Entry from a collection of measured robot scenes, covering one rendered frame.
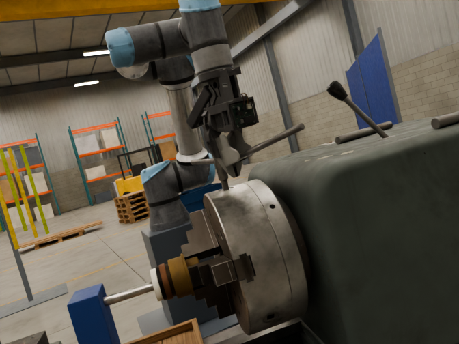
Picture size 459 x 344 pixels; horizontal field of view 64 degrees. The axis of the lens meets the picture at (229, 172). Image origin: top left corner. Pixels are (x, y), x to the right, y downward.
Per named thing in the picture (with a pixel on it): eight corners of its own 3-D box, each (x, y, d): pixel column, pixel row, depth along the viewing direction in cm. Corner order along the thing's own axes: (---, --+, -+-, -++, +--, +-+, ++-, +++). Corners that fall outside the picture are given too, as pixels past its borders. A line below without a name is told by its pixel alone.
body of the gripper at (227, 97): (233, 134, 67) (216, 67, 65) (204, 138, 74) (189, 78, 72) (261, 125, 72) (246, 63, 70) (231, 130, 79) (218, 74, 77)
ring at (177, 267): (192, 245, 85) (154, 257, 83) (198, 254, 76) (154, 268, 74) (203, 283, 85) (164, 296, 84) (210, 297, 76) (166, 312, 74)
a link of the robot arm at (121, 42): (107, 51, 117) (99, 16, 70) (142, 45, 119) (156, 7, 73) (118, 88, 119) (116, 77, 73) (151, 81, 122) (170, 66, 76)
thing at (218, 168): (222, 203, 80) (210, 153, 78) (229, 200, 82) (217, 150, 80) (229, 204, 79) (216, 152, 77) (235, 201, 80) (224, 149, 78)
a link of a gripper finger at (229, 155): (240, 181, 70) (229, 134, 69) (220, 181, 75) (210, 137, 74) (251, 177, 72) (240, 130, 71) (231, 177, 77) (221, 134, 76)
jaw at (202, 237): (231, 250, 86) (216, 209, 93) (231, 241, 82) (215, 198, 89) (186, 265, 84) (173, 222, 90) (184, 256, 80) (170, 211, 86)
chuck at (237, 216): (255, 284, 101) (229, 175, 96) (305, 351, 71) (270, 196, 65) (225, 295, 99) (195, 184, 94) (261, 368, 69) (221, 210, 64)
